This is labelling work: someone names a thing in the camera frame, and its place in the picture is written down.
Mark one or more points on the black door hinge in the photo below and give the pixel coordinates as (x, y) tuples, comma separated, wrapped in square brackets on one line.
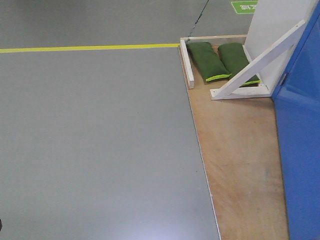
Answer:
[(284, 79)]

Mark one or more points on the blue door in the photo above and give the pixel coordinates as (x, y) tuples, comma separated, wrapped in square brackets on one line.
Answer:
[(297, 108)]

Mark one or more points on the green sandbag left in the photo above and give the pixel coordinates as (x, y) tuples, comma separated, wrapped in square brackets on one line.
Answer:
[(207, 61)]

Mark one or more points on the green sandbag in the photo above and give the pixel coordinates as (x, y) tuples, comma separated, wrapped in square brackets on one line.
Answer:
[(207, 61), (233, 57)]

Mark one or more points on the brown plywood base board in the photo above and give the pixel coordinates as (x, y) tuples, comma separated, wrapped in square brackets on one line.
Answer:
[(238, 139)]

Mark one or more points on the green sandbag right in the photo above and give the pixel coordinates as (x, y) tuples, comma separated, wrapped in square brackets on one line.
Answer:
[(233, 57)]

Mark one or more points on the green floor sticker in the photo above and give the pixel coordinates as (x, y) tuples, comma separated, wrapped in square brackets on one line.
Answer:
[(244, 7)]

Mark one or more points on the white wooden side rail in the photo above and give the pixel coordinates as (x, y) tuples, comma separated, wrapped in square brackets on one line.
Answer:
[(185, 61)]

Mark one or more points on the white diagonal brace frame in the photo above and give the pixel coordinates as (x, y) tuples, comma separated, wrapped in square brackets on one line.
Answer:
[(233, 88)]

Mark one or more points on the white door frame panel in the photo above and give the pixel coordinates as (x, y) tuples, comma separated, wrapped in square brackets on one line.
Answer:
[(273, 19)]

